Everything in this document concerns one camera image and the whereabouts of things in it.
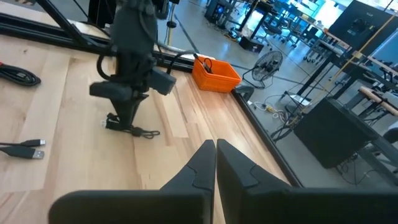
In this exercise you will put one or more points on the small black floor box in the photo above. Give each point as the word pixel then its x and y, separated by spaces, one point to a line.
pixel 250 45

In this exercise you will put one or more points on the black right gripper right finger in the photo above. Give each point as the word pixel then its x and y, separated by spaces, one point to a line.
pixel 242 186

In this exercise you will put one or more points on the black monitor panel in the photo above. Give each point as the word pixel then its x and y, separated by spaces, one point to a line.
pixel 360 25

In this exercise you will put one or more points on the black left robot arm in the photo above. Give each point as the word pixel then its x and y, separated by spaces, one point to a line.
pixel 133 28

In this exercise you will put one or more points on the black floor cabinet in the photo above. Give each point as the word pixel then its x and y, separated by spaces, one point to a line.
pixel 332 133

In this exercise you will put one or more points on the wooden rod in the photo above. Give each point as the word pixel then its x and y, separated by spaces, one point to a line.
pixel 376 98

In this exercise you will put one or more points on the black floor fan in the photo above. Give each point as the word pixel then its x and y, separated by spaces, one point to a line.
pixel 267 67

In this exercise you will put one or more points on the black pc case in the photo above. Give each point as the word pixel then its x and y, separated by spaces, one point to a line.
pixel 217 12

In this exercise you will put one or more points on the orange plastic bin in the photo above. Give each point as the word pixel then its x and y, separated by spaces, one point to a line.
pixel 214 82

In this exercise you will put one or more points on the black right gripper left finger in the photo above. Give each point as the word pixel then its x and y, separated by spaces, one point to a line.
pixel 192 186

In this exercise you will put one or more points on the light stand pole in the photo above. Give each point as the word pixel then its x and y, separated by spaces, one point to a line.
pixel 170 31

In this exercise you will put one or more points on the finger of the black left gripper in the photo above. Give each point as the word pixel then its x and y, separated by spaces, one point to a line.
pixel 135 107
pixel 122 112

